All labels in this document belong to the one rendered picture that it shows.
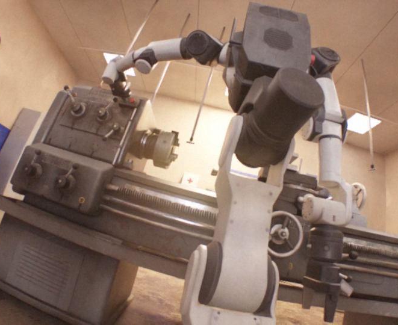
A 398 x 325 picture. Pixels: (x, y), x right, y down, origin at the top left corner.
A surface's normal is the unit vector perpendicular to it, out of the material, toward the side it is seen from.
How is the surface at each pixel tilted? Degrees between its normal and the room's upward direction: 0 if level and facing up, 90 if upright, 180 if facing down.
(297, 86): 78
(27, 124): 90
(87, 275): 90
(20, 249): 90
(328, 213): 90
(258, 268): 66
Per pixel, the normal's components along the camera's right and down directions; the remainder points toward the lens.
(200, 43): -0.43, 0.28
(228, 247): 0.22, -0.65
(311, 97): 0.18, -0.49
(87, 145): 0.00, -0.34
